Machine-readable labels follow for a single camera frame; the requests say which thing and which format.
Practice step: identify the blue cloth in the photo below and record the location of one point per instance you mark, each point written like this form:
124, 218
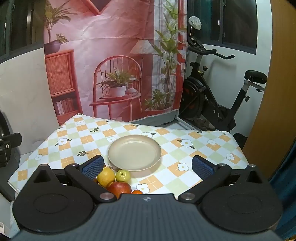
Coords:
286, 190

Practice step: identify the black exercise bike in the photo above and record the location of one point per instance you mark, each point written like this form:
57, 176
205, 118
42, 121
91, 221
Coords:
201, 102

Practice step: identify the white metal rail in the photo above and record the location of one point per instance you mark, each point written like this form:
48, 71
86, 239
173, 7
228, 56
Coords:
185, 124

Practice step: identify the white cap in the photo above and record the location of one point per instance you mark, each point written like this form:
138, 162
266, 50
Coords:
195, 22

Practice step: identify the green apple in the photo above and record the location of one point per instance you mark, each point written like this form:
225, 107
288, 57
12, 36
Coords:
123, 176

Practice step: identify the beige round plate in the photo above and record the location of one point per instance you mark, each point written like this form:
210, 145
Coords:
134, 150

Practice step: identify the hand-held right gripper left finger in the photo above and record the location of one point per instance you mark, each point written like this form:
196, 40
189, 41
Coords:
92, 168

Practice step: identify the pink printed room backdrop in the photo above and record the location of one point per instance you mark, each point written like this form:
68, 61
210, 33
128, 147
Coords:
104, 34

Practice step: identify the checked floral tablecloth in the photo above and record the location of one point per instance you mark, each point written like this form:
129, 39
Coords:
175, 153

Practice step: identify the dark red apple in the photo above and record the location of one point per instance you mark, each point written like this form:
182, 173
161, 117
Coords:
119, 188

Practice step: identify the pair of brown shoes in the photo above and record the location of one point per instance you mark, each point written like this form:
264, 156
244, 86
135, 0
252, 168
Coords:
205, 125

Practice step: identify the yellow citrus fruit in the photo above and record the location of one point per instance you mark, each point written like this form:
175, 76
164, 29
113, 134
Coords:
106, 176

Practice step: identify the dark window with grey frame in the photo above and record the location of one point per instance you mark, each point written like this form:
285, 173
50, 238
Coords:
18, 27
235, 23

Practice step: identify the wooden door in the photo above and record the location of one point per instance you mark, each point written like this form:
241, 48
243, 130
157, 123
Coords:
277, 92

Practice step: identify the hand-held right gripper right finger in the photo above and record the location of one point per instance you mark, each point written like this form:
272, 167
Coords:
203, 169

